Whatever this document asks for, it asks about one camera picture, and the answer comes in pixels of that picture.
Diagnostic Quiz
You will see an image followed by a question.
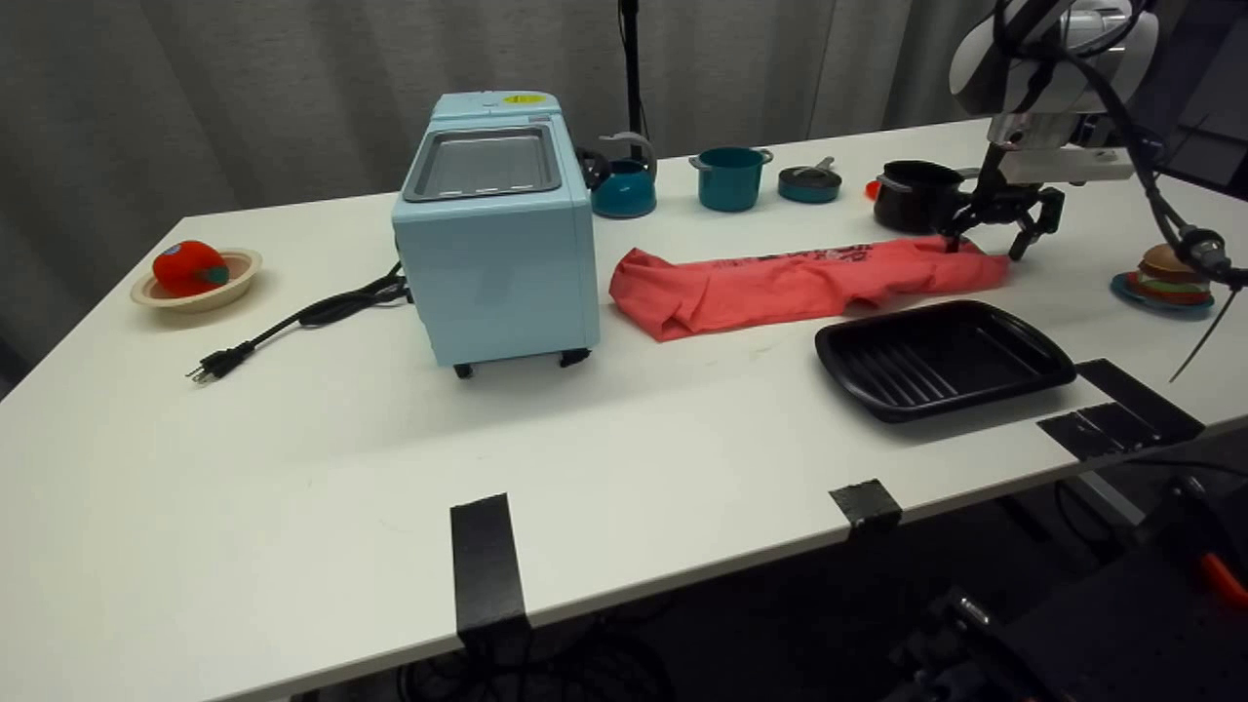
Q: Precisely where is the small teal plate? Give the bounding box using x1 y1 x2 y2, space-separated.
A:
1109 269 1223 324

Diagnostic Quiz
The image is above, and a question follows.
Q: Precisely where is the wide black tape strip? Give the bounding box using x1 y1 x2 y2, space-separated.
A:
1072 357 1208 445

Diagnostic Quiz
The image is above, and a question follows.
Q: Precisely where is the black power cord with plug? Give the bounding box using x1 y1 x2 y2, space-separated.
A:
185 263 413 387

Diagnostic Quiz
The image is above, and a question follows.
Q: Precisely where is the teal pot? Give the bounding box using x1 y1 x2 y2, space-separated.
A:
686 144 775 213

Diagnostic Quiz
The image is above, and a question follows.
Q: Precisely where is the black ridged tray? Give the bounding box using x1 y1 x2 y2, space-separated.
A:
812 295 1086 426

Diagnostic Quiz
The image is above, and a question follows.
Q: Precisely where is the light blue toaster oven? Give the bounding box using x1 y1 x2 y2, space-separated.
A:
389 91 606 382

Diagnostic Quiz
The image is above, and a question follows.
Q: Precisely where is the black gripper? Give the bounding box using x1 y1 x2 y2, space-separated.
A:
943 135 1070 265

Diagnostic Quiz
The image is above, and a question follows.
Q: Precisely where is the plate with red fruit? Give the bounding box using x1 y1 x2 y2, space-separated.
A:
129 246 267 315

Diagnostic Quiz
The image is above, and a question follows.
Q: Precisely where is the toy burger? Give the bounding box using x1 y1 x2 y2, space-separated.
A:
1129 240 1223 312

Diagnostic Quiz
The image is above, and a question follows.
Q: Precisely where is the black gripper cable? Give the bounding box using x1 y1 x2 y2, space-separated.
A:
1067 49 1248 382

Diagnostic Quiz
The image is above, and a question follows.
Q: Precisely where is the black tape patch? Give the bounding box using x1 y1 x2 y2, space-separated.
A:
1034 402 1152 460

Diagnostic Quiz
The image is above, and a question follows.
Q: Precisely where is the orange handled tool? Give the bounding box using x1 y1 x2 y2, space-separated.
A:
1193 551 1248 615

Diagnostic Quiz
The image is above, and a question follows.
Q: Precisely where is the red toy pepper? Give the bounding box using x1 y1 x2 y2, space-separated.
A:
147 239 236 302

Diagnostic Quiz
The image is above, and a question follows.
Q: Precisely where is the grey equipment cabinet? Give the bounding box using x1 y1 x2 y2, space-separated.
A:
1142 0 1248 199

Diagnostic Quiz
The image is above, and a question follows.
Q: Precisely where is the long black tape strip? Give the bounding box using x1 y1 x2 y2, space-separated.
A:
448 491 534 636

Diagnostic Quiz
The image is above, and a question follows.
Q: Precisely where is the small black tape square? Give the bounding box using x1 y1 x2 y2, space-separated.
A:
829 476 905 534

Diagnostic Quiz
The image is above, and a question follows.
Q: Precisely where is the small teal pan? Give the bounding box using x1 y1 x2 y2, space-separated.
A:
775 151 847 207

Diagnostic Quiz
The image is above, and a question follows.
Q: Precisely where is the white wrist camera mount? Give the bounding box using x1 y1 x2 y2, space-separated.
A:
992 135 1139 187

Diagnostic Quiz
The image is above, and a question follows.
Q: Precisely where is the red shirt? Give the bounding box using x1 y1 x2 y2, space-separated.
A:
610 235 1017 346

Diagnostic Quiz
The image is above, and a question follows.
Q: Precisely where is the teal toy teapot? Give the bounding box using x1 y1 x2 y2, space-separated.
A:
579 129 658 224

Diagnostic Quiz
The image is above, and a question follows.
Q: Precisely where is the black equipment under table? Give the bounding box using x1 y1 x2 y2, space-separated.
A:
894 454 1248 702

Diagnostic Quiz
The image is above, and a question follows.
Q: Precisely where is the black pot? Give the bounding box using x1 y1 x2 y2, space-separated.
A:
862 155 977 239

